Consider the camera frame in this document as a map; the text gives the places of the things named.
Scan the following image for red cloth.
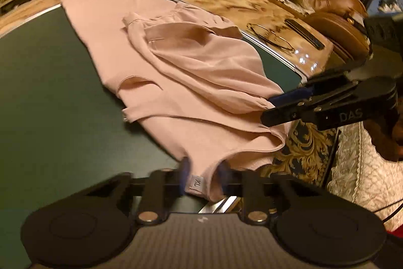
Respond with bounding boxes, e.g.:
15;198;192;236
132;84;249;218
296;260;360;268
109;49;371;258
386;219;403;238

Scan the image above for black remote control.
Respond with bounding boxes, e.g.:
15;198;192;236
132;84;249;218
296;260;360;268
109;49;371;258
284;18;325;50

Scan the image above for green table mat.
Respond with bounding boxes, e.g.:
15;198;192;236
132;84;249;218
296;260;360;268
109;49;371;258
0;0;307;269

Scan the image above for eyeglasses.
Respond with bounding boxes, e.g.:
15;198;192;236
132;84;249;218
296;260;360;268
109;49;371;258
246;22;296;53

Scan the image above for white quilted cover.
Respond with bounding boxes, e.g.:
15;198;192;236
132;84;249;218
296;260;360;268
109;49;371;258
326;122;403;225

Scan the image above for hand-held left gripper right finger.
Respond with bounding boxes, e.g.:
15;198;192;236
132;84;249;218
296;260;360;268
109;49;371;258
217;161;328;224

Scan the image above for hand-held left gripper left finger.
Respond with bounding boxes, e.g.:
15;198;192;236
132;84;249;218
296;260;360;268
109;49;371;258
82;158;194;224

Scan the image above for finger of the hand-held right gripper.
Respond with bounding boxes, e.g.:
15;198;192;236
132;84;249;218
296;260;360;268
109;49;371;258
269;68;347;107
260;101;308;128

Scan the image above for ornate patterned carpet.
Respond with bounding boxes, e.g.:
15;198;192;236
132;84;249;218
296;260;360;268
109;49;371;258
272;121;341;186

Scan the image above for pale pink shirt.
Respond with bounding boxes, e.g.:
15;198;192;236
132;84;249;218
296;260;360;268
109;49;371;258
60;0;288;202

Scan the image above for person's right hand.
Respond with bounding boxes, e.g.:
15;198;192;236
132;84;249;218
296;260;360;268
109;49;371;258
368;105;403;162

